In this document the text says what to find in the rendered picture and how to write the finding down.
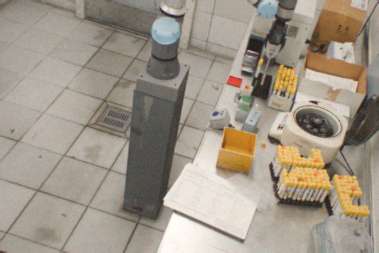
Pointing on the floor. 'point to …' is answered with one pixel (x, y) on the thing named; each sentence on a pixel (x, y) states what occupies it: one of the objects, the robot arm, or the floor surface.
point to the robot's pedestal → (150, 152)
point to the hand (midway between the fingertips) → (269, 56)
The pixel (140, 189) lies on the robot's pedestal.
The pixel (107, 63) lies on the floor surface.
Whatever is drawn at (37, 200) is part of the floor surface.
